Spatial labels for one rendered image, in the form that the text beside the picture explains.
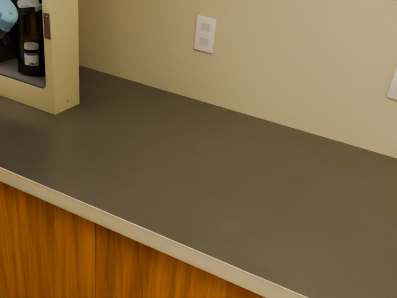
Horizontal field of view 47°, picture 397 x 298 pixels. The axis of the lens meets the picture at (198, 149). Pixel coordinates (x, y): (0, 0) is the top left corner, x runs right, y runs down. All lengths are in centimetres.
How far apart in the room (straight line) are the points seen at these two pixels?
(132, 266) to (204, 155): 36
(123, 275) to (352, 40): 90
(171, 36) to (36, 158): 68
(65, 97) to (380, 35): 92
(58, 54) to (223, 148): 53
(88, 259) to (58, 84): 53
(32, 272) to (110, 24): 91
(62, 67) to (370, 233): 93
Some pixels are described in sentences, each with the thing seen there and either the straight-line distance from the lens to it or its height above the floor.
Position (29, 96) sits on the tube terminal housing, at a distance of 148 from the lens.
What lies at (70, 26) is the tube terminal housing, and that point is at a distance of 140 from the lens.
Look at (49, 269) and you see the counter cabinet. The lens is 130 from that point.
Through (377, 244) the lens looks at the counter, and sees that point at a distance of 107.
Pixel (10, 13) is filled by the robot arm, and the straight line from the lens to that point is 114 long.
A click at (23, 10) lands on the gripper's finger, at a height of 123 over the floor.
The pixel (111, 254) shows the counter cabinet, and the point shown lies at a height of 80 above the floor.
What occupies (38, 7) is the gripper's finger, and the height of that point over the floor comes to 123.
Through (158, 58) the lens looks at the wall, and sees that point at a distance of 167.
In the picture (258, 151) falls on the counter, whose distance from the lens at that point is 131.
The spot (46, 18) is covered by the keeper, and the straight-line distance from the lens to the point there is 134.
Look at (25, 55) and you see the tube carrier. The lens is 148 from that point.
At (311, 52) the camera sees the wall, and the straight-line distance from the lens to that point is 145.
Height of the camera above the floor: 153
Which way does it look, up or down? 28 degrees down
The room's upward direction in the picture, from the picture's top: 7 degrees clockwise
